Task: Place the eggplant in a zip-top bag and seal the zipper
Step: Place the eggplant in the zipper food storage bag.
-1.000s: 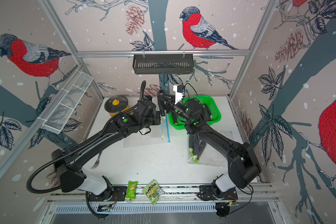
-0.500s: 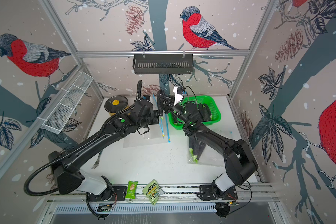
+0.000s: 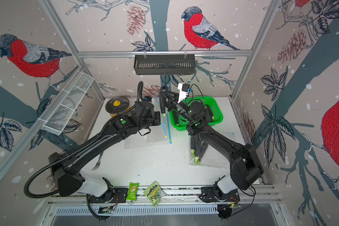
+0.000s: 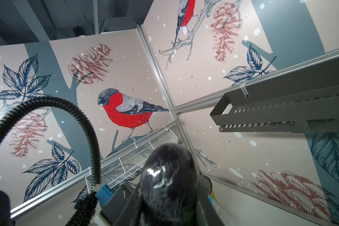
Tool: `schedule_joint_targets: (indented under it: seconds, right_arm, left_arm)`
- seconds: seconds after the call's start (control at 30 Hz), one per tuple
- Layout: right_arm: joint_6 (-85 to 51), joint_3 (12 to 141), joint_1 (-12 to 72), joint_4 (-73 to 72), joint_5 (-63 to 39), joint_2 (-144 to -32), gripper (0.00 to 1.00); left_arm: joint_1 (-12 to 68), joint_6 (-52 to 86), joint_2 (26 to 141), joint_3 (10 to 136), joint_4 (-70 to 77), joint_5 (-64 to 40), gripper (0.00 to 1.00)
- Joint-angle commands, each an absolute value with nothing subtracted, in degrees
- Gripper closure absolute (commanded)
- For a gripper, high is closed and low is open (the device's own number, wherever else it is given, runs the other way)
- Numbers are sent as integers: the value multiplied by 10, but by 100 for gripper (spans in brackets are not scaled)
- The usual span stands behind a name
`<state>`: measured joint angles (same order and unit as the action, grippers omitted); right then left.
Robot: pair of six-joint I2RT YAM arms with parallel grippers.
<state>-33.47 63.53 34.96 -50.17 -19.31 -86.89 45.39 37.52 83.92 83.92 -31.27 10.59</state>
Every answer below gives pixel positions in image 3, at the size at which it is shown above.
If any green printed snack bag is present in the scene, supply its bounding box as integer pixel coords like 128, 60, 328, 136
143, 181, 166, 207

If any green plastic basket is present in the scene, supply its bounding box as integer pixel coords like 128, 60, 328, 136
169, 96, 223, 131

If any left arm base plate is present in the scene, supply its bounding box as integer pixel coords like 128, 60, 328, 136
89, 187, 129, 204

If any small clear zip-top bag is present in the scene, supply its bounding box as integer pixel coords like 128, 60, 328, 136
189, 144, 230, 170

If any yellow pot with lid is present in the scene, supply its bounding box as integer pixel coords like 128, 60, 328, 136
105, 96, 130, 117

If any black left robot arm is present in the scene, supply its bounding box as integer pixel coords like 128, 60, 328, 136
24, 82, 161, 202

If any black hanging wire shelf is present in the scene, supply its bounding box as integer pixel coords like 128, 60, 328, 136
134, 54, 195, 75

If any white wire mesh basket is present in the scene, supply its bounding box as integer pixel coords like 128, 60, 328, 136
41, 71, 94, 135

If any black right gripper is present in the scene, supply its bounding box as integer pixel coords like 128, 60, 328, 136
162, 90, 195, 125

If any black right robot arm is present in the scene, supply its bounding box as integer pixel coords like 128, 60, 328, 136
159, 86, 264, 202

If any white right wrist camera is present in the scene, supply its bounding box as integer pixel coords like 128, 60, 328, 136
178, 83, 191, 103

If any small green snack packet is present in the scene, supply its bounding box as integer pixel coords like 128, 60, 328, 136
126, 182, 139, 201

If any eggplant in basket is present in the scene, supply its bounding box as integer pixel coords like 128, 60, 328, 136
204, 105, 214, 122

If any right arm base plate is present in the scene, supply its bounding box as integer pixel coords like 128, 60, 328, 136
199, 186, 240, 203

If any large clear zip-top bag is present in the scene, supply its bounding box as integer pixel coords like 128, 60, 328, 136
154, 96, 173, 144

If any dark eggplant green stem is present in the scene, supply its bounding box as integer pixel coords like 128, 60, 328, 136
190, 136, 209, 165

